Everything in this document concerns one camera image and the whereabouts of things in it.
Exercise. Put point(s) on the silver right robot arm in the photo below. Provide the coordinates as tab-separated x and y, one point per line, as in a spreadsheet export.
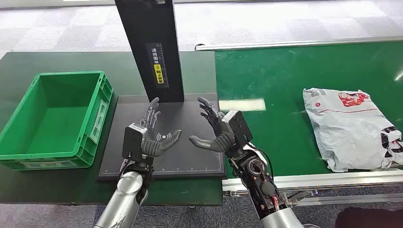
267	192

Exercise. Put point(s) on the black inbound scanner machine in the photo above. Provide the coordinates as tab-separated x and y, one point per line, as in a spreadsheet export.
185	157

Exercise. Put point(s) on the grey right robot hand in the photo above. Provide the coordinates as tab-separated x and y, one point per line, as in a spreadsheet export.
222	138

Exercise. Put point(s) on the dark green table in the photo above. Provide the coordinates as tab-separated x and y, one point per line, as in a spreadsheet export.
63	188

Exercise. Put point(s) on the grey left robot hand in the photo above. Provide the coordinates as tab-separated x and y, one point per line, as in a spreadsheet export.
154	146

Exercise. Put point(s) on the green conveyor belt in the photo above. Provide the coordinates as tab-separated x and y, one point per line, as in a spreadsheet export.
283	78

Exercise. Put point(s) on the grey courier bag package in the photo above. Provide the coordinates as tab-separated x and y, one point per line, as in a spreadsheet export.
349	132

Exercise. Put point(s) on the thin aluminium conveyor rail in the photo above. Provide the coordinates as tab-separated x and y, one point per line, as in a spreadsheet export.
299	43

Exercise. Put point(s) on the wide aluminium conveyor rail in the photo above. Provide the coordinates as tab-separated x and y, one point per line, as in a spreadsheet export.
330	181

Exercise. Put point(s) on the black cloth object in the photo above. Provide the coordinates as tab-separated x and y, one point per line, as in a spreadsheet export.
368	218

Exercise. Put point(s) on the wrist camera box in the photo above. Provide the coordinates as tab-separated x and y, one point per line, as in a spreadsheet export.
132	141
239	126

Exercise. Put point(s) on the black and yellow label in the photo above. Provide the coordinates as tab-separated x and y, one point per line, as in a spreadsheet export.
158	66

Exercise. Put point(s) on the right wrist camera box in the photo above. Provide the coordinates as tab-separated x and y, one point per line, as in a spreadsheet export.
239	126

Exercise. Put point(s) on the green plastic crate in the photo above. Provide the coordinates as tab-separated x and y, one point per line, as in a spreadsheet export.
53	122

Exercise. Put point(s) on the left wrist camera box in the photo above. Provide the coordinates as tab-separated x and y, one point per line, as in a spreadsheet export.
132	141

